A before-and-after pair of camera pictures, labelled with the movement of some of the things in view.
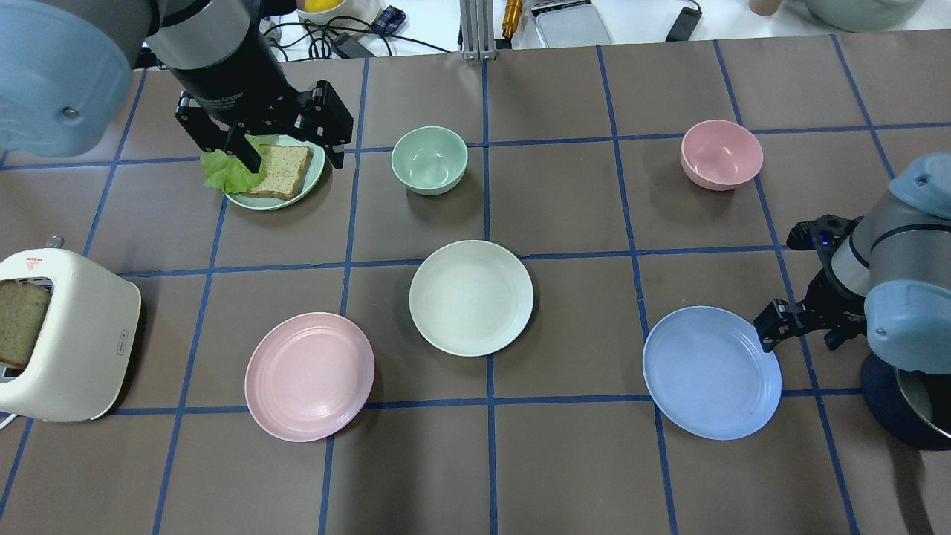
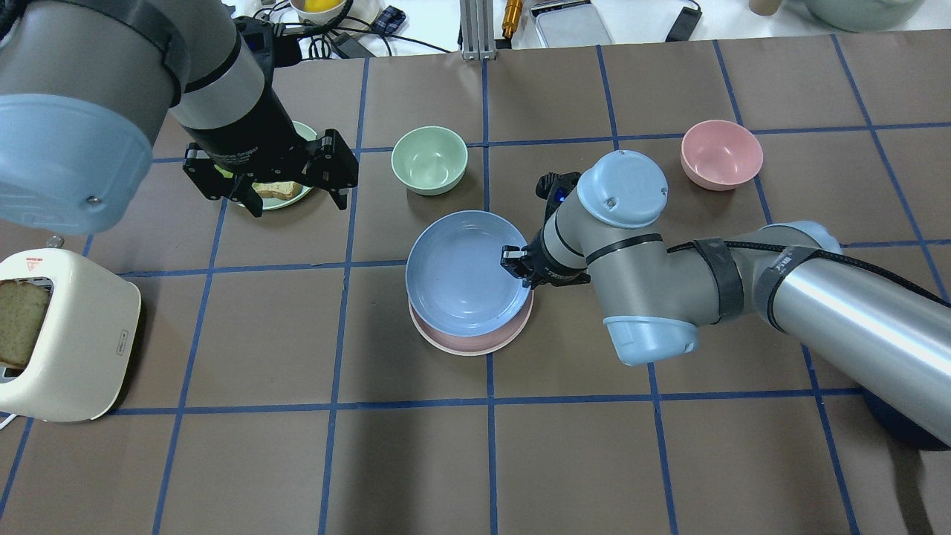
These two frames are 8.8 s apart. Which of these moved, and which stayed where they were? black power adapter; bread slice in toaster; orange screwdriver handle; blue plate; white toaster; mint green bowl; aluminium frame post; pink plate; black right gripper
Moved: black right gripper; pink plate; blue plate
Stayed: black power adapter; aluminium frame post; bread slice in toaster; orange screwdriver handle; white toaster; mint green bowl
